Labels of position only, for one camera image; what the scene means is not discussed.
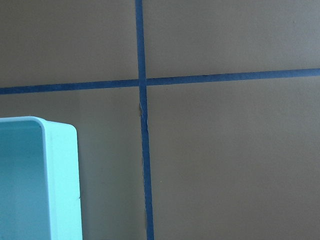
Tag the light blue plastic bin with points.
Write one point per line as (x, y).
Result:
(39, 180)

